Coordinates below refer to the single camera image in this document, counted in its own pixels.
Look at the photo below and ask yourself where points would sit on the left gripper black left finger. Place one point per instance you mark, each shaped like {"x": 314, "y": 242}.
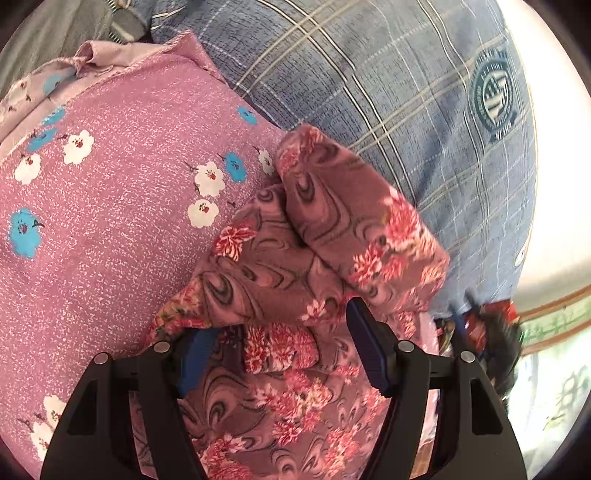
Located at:
{"x": 93, "y": 438}

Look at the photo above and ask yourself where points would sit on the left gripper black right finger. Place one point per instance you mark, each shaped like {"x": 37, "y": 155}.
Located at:
{"x": 474, "y": 438}

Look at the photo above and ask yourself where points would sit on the maroon floral small garment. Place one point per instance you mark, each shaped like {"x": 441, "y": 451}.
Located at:
{"x": 284, "y": 394}

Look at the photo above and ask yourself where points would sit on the blue plaid blanket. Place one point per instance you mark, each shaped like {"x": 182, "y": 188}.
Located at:
{"x": 431, "y": 93}

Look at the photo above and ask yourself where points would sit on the pink floral bed sheet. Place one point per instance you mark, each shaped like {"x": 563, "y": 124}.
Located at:
{"x": 119, "y": 167}

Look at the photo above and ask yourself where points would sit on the grey patterned cloth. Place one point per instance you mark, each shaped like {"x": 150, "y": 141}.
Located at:
{"x": 56, "y": 29}

